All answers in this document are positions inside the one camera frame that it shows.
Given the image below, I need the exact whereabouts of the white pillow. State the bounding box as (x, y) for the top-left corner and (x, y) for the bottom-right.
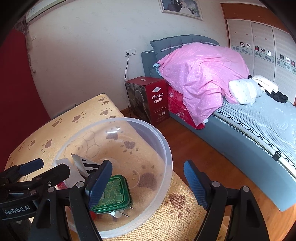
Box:
(229, 78), (262, 104)

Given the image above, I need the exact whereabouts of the red quilt box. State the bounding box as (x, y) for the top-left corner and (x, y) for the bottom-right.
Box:
(125, 76), (170, 126)

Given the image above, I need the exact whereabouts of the pink quilt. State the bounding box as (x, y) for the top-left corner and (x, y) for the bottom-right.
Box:
(154, 43), (249, 125)

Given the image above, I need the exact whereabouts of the white foam block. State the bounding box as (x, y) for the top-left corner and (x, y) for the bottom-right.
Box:
(54, 158), (86, 189)

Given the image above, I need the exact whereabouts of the black clothing on bed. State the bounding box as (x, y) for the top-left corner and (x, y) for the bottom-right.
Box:
(248, 75), (288, 103)

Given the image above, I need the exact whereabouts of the zebra striped white wedge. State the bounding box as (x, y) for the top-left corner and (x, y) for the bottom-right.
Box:
(71, 153), (100, 178)

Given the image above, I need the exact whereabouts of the green jar-shaped tin keychain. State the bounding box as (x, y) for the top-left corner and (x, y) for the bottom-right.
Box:
(91, 175), (133, 214)

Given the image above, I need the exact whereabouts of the clear plastic bowl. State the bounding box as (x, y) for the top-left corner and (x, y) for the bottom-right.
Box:
(53, 118), (173, 238)

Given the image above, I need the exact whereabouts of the white wall socket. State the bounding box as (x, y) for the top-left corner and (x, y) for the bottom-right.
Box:
(125, 49), (137, 57)

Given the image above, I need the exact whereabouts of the framed wall picture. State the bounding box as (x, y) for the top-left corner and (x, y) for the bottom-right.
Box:
(158, 0), (203, 20)

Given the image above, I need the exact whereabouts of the white wardrobe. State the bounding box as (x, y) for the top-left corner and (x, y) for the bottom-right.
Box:
(221, 1), (295, 103)

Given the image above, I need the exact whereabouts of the grey blue bed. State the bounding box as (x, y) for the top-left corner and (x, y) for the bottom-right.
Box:
(142, 35), (295, 211)

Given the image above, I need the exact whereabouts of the black power cable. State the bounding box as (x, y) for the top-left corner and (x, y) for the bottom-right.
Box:
(124, 54), (132, 117)

